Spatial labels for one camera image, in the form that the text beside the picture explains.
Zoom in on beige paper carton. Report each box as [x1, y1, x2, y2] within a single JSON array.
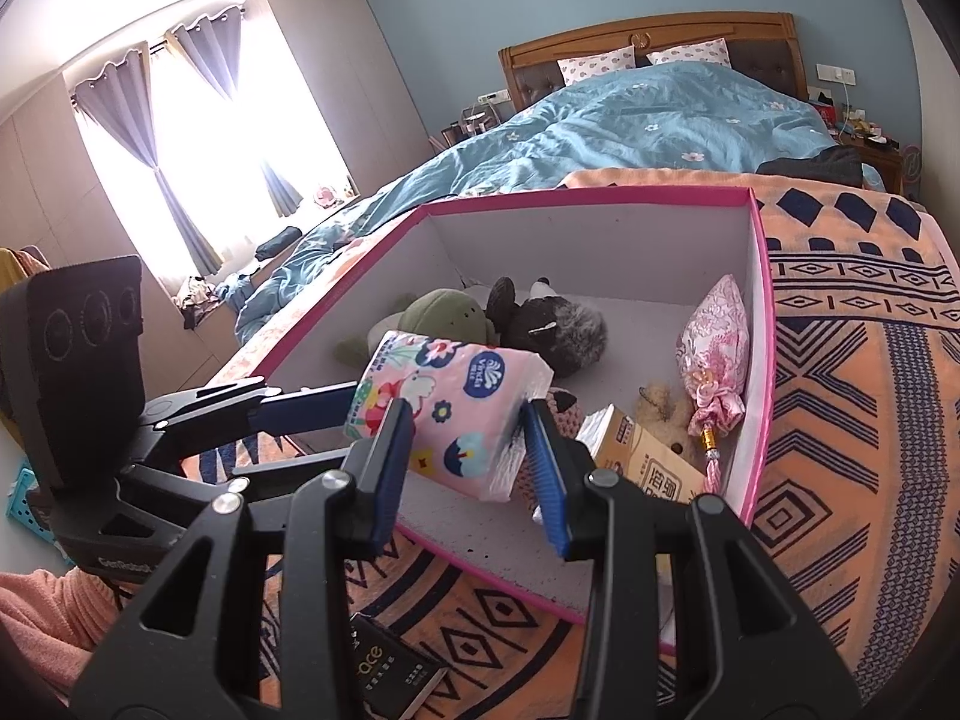
[[577, 403, 706, 507]]

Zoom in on cluttered bedside table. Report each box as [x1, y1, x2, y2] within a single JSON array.
[[427, 101, 518, 147]]

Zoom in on dark cloth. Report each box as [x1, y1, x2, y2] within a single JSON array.
[[756, 144, 867, 187]]

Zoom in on pink satin tasselled pouch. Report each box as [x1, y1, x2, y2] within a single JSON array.
[[675, 274, 751, 500]]

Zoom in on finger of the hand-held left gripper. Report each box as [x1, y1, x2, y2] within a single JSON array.
[[139, 379, 361, 466], [120, 442, 357, 503]]

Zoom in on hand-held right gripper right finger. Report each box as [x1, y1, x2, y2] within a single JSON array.
[[517, 399, 860, 720]]

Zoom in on grey-blue curtain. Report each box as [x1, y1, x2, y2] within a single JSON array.
[[71, 52, 226, 278], [169, 7, 305, 218]]

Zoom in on blue plastic basket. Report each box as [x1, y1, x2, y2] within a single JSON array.
[[6, 465, 57, 541]]

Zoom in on dark grey plush toy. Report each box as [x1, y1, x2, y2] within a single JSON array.
[[486, 276, 610, 377]]

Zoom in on green plush toy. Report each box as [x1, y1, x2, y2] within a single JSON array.
[[335, 286, 500, 368]]

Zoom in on pink-rimmed white cardboard box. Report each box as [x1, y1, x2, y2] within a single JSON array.
[[251, 186, 773, 653]]

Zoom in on yellow hanging clothes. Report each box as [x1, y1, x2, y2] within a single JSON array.
[[0, 246, 50, 293]]

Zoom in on pink printed tissue packet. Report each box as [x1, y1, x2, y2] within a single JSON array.
[[343, 330, 556, 503]]

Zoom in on wooden bed headboard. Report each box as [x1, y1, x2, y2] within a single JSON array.
[[499, 11, 811, 110]]

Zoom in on person's left forearm pink sleeve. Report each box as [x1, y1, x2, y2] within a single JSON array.
[[0, 570, 125, 661]]

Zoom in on black box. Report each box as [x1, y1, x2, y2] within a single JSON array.
[[349, 613, 451, 720]]

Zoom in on white patterned pillow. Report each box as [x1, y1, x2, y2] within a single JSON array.
[[556, 45, 637, 87], [646, 37, 732, 68]]

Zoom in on pile of clothes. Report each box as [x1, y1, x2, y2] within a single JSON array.
[[171, 270, 260, 331]]

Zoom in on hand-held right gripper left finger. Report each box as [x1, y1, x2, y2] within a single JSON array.
[[71, 397, 415, 720]]

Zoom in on blue floral duvet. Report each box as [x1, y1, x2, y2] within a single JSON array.
[[234, 64, 886, 346]]

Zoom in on beige plush keychain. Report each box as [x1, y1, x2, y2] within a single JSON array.
[[636, 382, 695, 458]]

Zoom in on orange patterned blanket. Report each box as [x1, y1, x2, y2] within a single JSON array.
[[180, 169, 960, 720]]

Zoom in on wooden nightstand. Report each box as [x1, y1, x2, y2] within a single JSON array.
[[810, 86, 908, 196]]

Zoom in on dark pouch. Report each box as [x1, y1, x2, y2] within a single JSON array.
[[253, 226, 301, 260]]

